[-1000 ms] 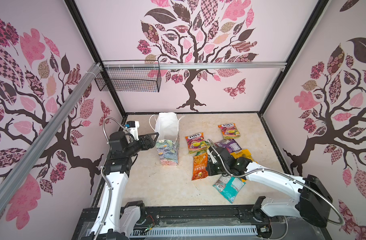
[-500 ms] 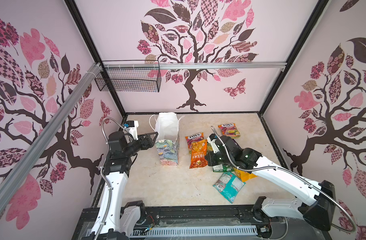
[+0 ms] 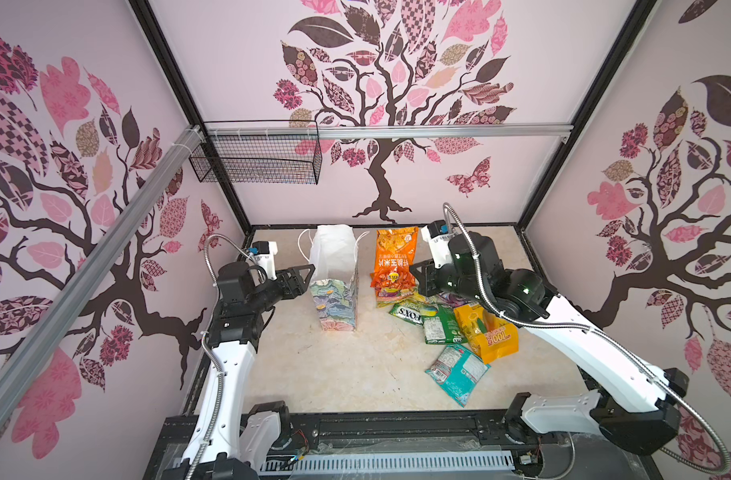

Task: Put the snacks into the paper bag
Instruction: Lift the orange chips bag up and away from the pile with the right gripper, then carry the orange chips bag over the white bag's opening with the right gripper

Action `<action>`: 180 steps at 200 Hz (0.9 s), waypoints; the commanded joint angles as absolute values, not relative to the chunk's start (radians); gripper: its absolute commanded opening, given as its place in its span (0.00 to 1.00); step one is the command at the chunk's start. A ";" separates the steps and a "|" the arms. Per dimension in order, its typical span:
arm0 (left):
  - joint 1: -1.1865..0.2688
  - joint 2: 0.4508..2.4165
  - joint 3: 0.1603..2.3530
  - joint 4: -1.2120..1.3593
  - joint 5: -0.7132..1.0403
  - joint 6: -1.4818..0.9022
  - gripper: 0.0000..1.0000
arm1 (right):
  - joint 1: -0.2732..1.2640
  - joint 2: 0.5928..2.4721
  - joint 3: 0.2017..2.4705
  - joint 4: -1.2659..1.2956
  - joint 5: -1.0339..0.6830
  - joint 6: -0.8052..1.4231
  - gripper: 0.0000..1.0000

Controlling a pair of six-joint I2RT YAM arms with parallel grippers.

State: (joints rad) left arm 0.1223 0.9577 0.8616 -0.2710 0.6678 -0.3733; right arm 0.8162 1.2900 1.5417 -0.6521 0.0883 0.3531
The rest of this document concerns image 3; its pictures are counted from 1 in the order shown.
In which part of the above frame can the rear aluminium rail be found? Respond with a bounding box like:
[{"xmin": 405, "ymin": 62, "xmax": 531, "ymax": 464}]
[{"xmin": 207, "ymin": 123, "xmax": 573, "ymax": 140}]

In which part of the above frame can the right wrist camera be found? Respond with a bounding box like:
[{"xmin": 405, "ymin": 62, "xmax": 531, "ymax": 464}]
[{"xmin": 419, "ymin": 220, "xmax": 453, "ymax": 269}]

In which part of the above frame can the aluminium rail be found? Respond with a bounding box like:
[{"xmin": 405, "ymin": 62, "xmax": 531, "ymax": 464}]
[
  {"xmin": 207, "ymin": 123, "xmax": 573, "ymax": 140},
  {"xmin": 0, "ymin": 125, "xmax": 204, "ymax": 430}
]

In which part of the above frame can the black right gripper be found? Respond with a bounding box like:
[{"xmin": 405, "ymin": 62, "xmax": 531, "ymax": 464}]
[{"xmin": 405, "ymin": 255, "xmax": 485, "ymax": 307}]

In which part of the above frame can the orange snack packet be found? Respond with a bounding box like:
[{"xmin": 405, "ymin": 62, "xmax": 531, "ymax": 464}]
[{"xmin": 371, "ymin": 227, "xmax": 419, "ymax": 292}]

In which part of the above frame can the floral white paper bag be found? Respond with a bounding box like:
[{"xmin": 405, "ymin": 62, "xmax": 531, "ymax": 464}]
[{"xmin": 298, "ymin": 224, "xmax": 369, "ymax": 333}]

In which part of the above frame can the orange red Fox's candy packet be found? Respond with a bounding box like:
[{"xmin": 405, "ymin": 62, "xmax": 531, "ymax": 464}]
[{"xmin": 375, "ymin": 287, "xmax": 417, "ymax": 308}]

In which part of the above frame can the black base frame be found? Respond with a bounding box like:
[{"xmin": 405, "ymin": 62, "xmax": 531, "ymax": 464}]
[{"xmin": 142, "ymin": 407, "xmax": 663, "ymax": 480}]

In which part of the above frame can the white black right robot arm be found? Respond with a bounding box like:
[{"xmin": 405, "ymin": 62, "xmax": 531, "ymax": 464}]
[{"xmin": 409, "ymin": 225, "xmax": 689, "ymax": 456}]

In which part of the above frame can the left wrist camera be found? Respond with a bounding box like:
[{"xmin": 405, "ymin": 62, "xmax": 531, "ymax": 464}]
[{"xmin": 249, "ymin": 241, "xmax": 279, "ymax": 280}]

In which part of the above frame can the dark green Fox's candy packet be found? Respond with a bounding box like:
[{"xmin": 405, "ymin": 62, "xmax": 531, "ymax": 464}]
[{"xmin": 423, "ymin": 306, "xmax": 467, "ymax": 345}]

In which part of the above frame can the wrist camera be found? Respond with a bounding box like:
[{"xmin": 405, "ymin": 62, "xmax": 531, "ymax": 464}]
[
  {"xmin": 249, "ymin": 241, "xmax": 279, "ymax": 280},
  {"xmin": 419, "ymin": 220, "xmax": 453, "ymax": 269}
]

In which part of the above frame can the purple Fox's candy packet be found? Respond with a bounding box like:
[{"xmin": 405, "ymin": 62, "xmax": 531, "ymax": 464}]
[{"xmin": 431, "ymin": 292, "xmax": 471, "ymax": 309}]

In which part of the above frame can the black wire basket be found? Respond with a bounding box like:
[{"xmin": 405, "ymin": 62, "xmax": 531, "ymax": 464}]
[{"xmin": 190, "ymin": 120, "xmax": 323, "ymax": 185}]

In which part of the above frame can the left aluminium rail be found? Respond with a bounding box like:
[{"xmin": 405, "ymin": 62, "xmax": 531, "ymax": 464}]
[{"xmin": 0, "ymin": 125, "xmax": 204, "ymax": 430}]

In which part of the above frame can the yellow snack packet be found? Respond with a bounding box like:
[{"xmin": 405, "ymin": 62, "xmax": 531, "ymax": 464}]
[{"xmin": 453, "ymin": 304, "xmax": 519, "ymax": 364}]

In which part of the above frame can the teal Fox's candy packet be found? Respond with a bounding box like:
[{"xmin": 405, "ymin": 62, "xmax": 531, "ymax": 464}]
[{"xmin": 425, "ymin": 345, "xmax": 489, "ymax": 407}]

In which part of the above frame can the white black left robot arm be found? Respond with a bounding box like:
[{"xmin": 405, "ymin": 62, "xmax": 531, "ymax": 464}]
[{"xmin": 162, "ymin": 260, "xmax": 315, "ymax": 479}]

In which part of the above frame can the light green Fox's candy packet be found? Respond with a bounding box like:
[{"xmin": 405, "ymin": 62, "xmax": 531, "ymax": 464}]
[{"xmin": 389, "ymin": 300, "xmax": 423, "ymax": 325}]

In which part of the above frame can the white slotted cable duct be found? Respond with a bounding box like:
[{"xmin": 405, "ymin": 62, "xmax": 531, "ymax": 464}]
[{"xmin": 259, "ymin": 451, "xmax": 515, "ymax": 478}]

